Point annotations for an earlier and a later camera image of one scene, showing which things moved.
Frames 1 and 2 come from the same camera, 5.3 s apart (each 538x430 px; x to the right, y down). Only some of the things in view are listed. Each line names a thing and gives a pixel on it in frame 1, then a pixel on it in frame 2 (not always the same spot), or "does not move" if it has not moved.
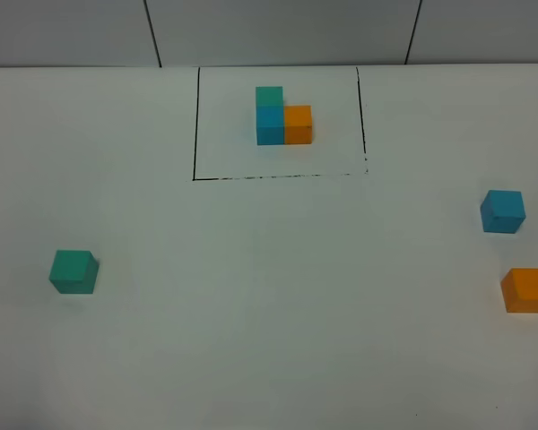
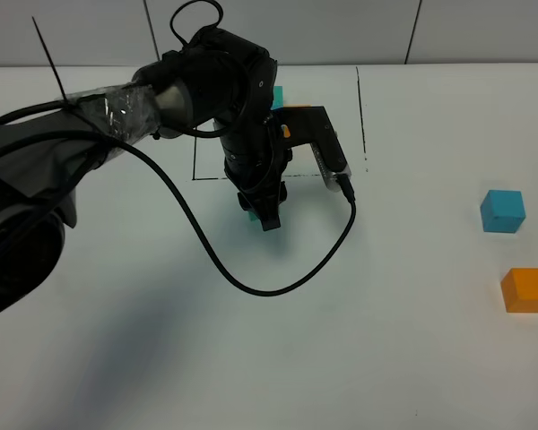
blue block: x=502 y=211 does not move
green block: x=73 y=271 → x=252 y=216
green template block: x=269 y=96 does not move
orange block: x=526 y=290 does not move
